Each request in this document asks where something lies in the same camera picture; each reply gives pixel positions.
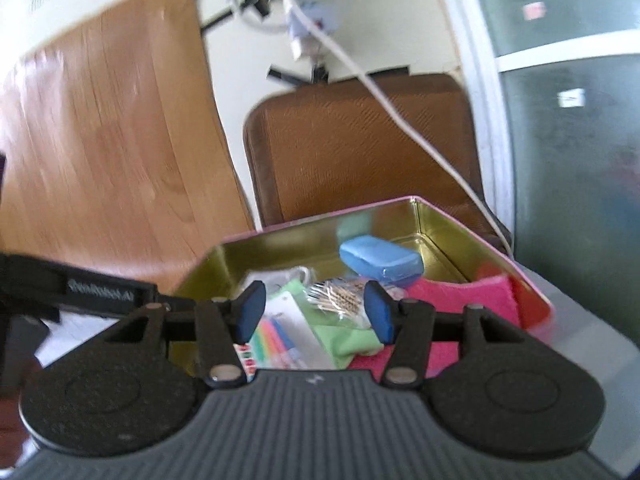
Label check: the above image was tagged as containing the marker pack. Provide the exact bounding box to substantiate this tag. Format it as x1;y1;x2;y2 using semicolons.
233;291;337;372

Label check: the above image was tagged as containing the green cloth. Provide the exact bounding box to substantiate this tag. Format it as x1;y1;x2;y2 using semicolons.
284;280;387;370

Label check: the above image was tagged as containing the brown chair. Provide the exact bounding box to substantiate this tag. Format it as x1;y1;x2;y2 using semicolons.
243;72;514;257

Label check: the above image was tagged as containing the pink tin box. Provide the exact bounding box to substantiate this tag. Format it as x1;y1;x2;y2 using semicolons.
172;195;555;377

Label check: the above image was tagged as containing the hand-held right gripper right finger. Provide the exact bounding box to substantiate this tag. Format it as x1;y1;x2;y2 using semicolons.
363;280;526;388

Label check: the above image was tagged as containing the white charger adapter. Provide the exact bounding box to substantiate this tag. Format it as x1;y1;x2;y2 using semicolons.
279;0;345;62

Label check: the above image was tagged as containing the white small pouch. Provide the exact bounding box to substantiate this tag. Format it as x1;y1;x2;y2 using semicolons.
244;266;312;297

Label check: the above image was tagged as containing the clear plastic bag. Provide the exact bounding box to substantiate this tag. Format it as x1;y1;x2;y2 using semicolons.
304;277;375;332

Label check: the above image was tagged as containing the light blue bed sheet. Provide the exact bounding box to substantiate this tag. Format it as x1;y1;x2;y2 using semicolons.
30;259;640;478

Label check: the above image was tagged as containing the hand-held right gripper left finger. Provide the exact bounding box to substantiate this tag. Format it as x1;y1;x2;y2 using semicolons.
102;280;267;388

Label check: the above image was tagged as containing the frosted glass window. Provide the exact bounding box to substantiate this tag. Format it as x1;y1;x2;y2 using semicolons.
434;0;640;352

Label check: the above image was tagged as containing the pink cloth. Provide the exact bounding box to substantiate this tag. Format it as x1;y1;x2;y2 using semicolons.
349;272;522;377

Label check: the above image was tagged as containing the white cable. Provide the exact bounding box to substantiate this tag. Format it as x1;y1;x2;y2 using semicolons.
281;0;514;257

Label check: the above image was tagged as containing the wooden board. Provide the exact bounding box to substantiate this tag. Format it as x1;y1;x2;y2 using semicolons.
0;0;259;295

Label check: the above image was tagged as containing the blue sponge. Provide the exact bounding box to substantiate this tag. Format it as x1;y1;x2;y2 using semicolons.
339;233;425;284

